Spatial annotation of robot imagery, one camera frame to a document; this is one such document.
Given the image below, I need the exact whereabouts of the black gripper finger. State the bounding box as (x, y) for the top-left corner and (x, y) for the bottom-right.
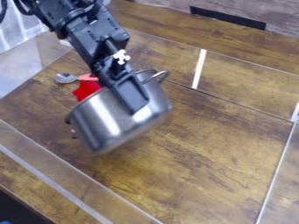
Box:
(92, 49), (149, 115)

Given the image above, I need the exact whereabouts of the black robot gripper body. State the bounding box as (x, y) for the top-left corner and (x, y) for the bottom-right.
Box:
(56, 5), (130, 74)

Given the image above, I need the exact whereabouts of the red star-shaped block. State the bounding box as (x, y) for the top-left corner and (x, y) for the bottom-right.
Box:
(72, 80), (101, 102)

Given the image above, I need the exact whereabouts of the silver metal pot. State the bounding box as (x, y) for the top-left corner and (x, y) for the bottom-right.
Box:
(65, 69), (172, 154)

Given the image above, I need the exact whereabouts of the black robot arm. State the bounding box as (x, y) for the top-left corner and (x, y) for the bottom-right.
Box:
(13, 0), (149, 114)

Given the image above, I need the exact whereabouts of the small pink oval object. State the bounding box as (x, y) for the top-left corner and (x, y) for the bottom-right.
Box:
(53, 73), (98, 84)

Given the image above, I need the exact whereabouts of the clear acrylic triangular bracket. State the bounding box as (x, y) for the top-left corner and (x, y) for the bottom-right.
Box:
(60, 39), (73, 48)

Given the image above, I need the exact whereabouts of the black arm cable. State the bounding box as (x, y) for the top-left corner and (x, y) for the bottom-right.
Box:
(0, 0), (9, 24)

